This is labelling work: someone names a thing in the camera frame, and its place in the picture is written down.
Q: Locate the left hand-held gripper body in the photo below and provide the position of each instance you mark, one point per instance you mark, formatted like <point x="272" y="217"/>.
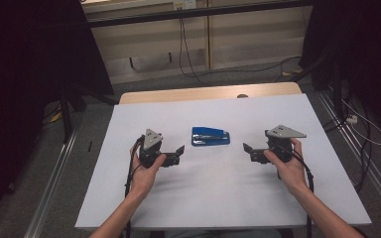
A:
<point x="152" y="140"/>

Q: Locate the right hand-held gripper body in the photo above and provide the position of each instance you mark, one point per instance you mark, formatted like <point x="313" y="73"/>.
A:
<point x="284" y="133"/>

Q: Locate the blue stapler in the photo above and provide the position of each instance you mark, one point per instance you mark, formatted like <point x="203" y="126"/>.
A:
<point x="208" y="140"/>

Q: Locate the person's left hand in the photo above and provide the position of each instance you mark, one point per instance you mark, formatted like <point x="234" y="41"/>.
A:
<point x="144" y="180"/>

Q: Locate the person's right hand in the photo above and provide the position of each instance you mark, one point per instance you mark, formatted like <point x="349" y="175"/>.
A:
<point x="292" y="173"/>

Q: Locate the wooden table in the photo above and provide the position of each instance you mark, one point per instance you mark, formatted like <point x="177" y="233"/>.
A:
<point x="178" y="94"/>

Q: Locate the white table sheet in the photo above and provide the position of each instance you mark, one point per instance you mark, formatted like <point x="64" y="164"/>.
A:
<point x="211" y="205"/>

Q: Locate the black metal stand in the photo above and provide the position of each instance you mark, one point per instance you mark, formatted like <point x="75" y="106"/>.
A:
<point x="66" y="115"/>
<point x="336" y="92"/>

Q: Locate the white power adapter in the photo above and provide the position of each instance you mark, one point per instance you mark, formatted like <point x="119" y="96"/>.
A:
<point x="352" y="119"/>

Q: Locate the yellow floor tape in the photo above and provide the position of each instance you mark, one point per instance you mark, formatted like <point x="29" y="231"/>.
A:
<point x="56" y="117"/>

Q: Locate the black curtain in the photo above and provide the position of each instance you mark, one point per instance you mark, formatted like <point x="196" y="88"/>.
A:
<point x="360" y="49"/>

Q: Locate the black horizontal bar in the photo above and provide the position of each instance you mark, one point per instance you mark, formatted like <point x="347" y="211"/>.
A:
<point x="191" y="12"/>

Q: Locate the aluminium floor rail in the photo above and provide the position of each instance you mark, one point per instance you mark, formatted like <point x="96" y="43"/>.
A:
<point x="370" y="168"/>
<point x="51" y="188"/>

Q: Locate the white wall socket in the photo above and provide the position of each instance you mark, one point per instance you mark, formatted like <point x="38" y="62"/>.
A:
<point x="184" y="4"/>

